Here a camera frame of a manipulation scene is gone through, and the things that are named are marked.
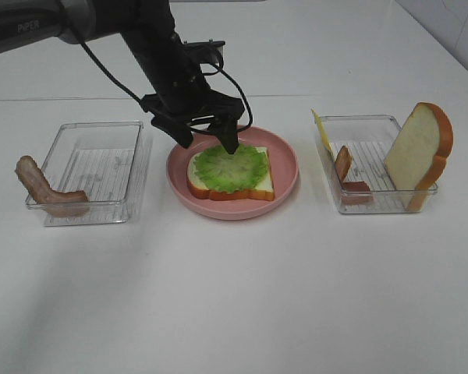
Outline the yellow cheese slice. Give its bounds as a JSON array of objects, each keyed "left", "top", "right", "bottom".
[{"left": 311, "top": 109, "right": 335, "bottom": 162}]

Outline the pink round plate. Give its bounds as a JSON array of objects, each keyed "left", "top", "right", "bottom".
[{"left": 167, "top": 126, "right": 299, "bottom": 221}]

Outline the right clear plastic tray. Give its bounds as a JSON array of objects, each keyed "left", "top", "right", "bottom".
[{"left": 316, "top": 115, "right": 438, "bottom": 214}]

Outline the green lettuce leaf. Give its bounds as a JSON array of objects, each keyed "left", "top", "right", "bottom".
[{"left": 191, "top": 144, "right": 269, "bottom": 194}]

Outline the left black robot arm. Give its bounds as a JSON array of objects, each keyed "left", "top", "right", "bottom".
[{"left": 0, "top": 1, "right": 250, "bottom": 154}]

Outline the bacon strip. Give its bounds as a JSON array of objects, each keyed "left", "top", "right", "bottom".
[
  {"left": 15, "top": 155, "right": 89, "bottom": 217},
  {"left": 335, "top": 146, "right": 372, "bottom": 205}
]

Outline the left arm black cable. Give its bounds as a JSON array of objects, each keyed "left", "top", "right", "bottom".
[{"left": 60, "top": 0, "right": 254, "bottom": 136}]

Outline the left clear plastic tray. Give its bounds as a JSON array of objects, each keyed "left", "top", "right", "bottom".
[{"left": 25, "top": 122, "right": 152, "bottom": 227}]

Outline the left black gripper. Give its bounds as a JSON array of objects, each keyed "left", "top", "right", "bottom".
[{"left": 140, "top": 65, "right": 245, "bottom": 154}]

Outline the clear plastic tray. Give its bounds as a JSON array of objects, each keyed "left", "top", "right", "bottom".
[
  {"left": 25, "top": 122, "right": 152, "bottom": 227},
  {"left": 316, "top": 115, "right": 438, "bottom": 214}
]

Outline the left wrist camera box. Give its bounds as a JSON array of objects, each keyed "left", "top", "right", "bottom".
[{"left": 183, "top": 39, "right": 225, "bottom": 64}]

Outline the bread slice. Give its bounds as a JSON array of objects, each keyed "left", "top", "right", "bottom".
[
  {"left": 385, "top": 102, "right": 453, "bottom": 212},
  {"left": 186, "top": 146, "right": 275, "bottom": 201}
]

